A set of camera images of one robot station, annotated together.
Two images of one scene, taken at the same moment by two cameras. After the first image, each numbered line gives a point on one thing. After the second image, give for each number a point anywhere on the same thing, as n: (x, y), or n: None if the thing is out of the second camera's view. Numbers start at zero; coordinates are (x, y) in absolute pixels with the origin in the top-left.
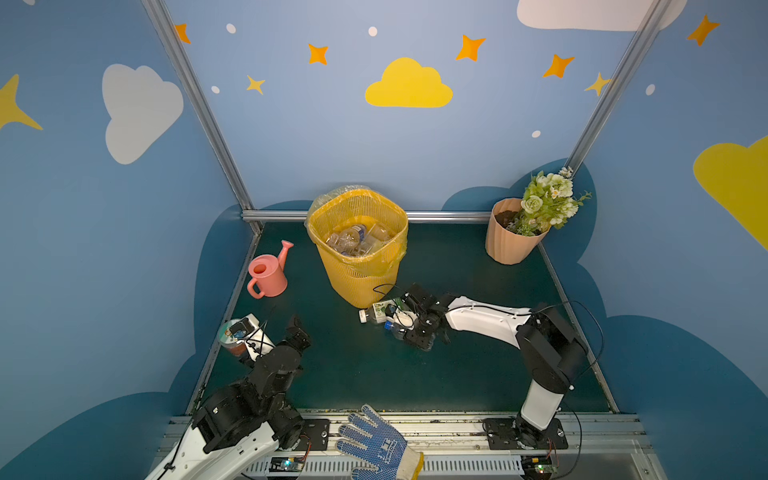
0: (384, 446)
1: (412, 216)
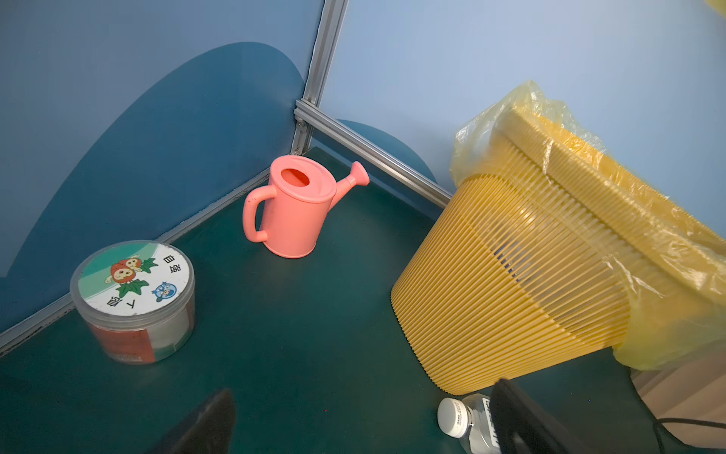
0: None
1: (372, 149)
